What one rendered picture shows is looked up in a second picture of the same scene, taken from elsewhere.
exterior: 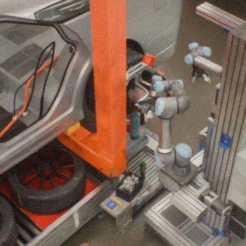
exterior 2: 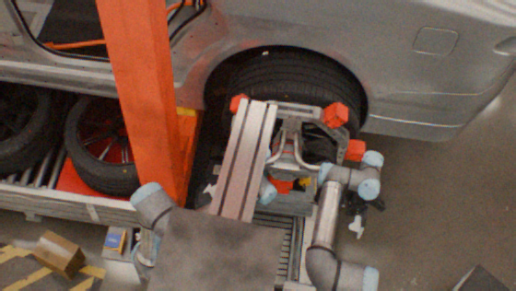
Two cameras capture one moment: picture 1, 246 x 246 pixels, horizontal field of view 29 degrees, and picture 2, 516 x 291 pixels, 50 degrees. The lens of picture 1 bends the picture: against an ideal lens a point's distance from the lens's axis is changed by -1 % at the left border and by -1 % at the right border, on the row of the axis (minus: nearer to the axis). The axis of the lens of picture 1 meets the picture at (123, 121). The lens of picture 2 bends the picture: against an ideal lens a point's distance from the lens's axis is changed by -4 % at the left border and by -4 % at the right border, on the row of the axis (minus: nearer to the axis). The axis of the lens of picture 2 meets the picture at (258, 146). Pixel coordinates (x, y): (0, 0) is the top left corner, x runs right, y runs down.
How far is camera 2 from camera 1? 2.46 m
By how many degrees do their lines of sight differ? 33
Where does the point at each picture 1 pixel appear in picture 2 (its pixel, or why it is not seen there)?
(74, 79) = (193, 49)
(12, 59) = not seen: outside the picture
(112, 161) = not seen: hidden behind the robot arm
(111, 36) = (108, 25)
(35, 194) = (72, 143)
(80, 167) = not seen: hidden behind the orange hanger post
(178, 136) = (365, 248)
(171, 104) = (147, 210)
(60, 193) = (90, 168)
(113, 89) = (128, 108)
